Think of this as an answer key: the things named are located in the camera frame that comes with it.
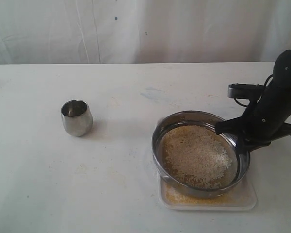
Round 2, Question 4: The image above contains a white plastic tray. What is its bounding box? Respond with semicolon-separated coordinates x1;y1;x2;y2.
158;177;257;211

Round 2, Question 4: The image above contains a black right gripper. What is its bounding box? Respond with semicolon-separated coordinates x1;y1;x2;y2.
214;97;291;156

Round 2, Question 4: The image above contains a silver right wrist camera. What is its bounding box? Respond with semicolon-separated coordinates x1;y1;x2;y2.
227;83;265;100

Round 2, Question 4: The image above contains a round steel sieve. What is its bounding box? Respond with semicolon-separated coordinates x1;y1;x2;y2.
151;111;250;198

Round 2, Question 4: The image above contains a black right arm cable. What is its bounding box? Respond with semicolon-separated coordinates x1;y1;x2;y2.
232;74;291;127

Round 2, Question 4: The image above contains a yellow grain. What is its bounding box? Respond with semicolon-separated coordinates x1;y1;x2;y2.
162;126;236;207

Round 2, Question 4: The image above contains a white backdrop curtain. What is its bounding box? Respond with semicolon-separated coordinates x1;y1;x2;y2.
0;0;291;64

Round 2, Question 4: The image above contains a stainless steel cup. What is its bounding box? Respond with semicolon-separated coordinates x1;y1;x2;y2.
61;100;93;137

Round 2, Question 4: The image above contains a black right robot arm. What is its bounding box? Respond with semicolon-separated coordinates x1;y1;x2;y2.
215;50;291;154

